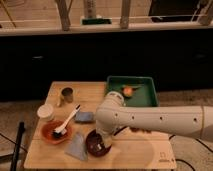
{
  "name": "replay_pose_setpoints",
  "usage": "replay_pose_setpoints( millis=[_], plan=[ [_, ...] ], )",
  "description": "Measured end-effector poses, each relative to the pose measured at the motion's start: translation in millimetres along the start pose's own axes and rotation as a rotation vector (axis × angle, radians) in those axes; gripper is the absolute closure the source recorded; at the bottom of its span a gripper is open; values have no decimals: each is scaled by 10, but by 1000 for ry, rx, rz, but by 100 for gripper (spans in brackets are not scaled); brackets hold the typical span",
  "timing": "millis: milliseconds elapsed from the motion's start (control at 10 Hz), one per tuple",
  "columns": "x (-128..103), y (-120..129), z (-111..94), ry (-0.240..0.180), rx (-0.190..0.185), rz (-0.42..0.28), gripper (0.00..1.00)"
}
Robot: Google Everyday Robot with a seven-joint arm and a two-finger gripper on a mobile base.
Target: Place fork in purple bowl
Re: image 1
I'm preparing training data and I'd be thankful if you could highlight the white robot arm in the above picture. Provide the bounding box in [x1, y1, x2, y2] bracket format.
[95, 91, 213, 147]

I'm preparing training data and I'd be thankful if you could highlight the dark purple bowl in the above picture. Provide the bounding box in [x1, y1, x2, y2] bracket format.
[85, 130, 111, 157]

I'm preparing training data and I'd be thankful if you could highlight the orange bowl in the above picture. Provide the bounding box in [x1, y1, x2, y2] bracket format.
[40, 120, 72, 145]

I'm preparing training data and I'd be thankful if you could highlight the blue sponge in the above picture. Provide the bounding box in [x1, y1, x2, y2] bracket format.
[75, 112, 94, 123]

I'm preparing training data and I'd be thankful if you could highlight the blue triangular cloth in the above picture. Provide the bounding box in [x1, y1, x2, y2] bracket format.
[65, 132, 88, 161]

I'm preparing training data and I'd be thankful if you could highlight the wooden table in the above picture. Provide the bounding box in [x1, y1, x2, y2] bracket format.
[24, 82, 176, 171]

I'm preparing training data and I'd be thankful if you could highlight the white dish brush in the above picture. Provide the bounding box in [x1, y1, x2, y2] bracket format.
[53, 106, 80, 138]

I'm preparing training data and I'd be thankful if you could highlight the orange fruit toy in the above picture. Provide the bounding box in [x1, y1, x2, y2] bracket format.
[122, 86, 139, 97]

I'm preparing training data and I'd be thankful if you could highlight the green tray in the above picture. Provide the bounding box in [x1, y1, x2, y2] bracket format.
[105, 76, 158, 107]

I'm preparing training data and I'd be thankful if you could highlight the metal cup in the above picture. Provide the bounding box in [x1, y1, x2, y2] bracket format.
[61, 87, 73, 103]

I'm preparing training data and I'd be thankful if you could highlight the white cup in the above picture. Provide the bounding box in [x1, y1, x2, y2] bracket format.
[37, 104, 54, 122]

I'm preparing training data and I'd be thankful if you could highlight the black pole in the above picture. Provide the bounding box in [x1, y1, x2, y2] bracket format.
[10, 122, 25, 171]

